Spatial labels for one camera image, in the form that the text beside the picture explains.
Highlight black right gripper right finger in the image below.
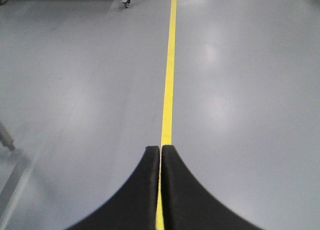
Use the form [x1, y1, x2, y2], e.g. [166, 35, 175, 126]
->
[161, 145, 258, 230]

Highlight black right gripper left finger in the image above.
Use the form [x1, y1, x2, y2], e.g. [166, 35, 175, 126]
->
[69, 146, 160, 230]

